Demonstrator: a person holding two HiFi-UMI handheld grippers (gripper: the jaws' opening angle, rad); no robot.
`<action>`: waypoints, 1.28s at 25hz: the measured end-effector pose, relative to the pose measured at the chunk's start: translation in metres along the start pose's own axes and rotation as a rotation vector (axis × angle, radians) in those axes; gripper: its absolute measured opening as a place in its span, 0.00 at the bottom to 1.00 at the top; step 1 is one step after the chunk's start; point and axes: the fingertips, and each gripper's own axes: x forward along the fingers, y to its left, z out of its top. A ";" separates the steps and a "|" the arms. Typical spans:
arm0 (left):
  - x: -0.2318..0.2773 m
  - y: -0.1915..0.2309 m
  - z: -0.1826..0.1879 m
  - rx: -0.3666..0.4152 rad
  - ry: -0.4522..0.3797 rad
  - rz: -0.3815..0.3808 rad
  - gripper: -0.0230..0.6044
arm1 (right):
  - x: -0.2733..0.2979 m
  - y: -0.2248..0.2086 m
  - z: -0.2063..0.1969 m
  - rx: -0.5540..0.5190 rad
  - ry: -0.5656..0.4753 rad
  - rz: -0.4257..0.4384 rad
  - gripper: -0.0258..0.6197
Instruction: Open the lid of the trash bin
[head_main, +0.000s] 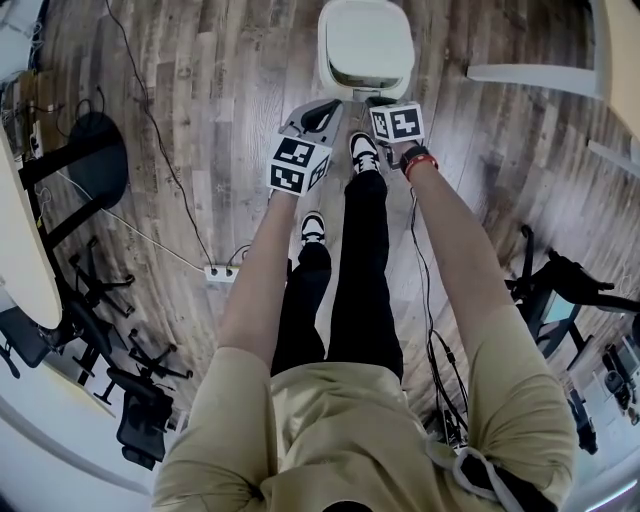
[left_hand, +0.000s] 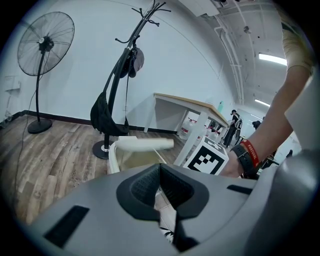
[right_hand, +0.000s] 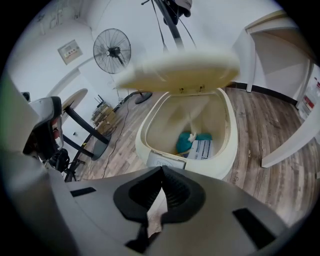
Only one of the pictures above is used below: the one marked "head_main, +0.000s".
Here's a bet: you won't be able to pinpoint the white trash bin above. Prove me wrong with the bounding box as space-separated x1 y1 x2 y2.
317 0 416 102

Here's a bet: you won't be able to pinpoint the person's right forearm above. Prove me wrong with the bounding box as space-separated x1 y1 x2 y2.
406 164 517 354

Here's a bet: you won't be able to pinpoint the black office chair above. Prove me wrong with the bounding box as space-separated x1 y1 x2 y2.
93 327 196 472
0 238 137 396

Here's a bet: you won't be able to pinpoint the person's black and white left shoe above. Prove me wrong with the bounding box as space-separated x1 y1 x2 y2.
300 210 328 248

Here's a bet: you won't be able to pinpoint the person's left forearm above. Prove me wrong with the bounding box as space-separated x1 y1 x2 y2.
217 191 302 354

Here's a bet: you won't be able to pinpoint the black chair with armrests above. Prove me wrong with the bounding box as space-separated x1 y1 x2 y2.
503 223 640 362

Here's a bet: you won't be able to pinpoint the black wristwatch with red band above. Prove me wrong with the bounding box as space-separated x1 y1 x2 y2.
399 143 441 182

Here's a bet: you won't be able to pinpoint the person's black and white right shoe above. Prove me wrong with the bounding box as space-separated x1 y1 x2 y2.
348 131 380 177

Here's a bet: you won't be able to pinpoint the person's beige t-shirt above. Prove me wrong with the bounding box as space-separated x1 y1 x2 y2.
151 303 580 512

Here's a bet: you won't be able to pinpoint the person's black trousers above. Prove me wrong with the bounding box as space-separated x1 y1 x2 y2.
269 168 405 387

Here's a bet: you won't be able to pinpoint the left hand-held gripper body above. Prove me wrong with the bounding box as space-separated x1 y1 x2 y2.
266 98 347 200

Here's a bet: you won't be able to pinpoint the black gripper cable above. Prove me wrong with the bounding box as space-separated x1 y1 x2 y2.
408 183 472 444

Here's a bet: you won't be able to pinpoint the cardboard box with cables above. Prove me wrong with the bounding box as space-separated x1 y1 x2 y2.
0 68 67 162

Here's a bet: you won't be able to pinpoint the black desk frame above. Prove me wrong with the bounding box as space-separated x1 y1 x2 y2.
18 143 104 254

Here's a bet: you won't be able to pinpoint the black round stool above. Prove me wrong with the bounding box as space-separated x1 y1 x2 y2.
66 111 131 212

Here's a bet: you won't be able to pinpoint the white floor cable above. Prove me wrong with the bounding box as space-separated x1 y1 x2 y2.
49 168 207 273

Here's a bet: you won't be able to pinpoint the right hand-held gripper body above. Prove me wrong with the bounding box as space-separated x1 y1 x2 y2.
366 96 427 172

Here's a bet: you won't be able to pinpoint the white power strip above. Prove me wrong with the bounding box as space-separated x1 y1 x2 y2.
203 264 239 283

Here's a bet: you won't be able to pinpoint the person's black and white shoe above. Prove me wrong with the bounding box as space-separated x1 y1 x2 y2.
300 210 328 248
348 131 380 177

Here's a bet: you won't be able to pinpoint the long black floor cable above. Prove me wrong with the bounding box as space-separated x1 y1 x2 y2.
105 0 217 267

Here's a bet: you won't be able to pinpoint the white table frame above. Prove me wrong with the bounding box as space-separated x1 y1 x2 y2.
466 0 640 102

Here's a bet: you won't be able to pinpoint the white oval desk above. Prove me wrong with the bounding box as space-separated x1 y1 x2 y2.
0 122 65 331

